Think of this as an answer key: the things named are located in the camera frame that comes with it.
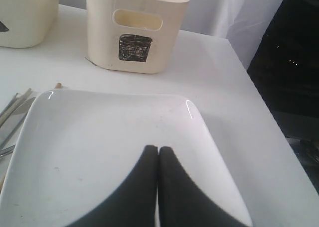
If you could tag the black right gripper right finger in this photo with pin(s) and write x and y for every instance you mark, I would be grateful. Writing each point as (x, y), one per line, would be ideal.
(181, 202)

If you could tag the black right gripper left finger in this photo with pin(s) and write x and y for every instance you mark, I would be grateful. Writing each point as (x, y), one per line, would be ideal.
(133, 203)

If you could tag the steel fork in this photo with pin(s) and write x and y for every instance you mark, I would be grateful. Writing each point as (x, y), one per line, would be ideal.
(7, 151)

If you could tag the wooden chopstick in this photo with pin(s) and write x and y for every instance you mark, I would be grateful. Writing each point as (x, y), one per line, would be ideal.
(13, 105)
(60, 86)

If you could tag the steel table knife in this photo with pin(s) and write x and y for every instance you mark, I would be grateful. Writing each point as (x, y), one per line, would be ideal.
(14, 121)

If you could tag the white square plate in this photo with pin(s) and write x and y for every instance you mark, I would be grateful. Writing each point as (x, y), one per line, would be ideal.
(76, 147)

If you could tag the cream bin with square mark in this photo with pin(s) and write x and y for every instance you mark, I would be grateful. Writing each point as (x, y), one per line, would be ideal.
(133, 35)

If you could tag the white backdrop curtain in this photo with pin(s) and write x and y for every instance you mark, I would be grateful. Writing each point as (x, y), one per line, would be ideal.
(241, 22)

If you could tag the cream bin with triangle mark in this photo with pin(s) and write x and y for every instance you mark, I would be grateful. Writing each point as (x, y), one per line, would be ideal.
(25, 23)

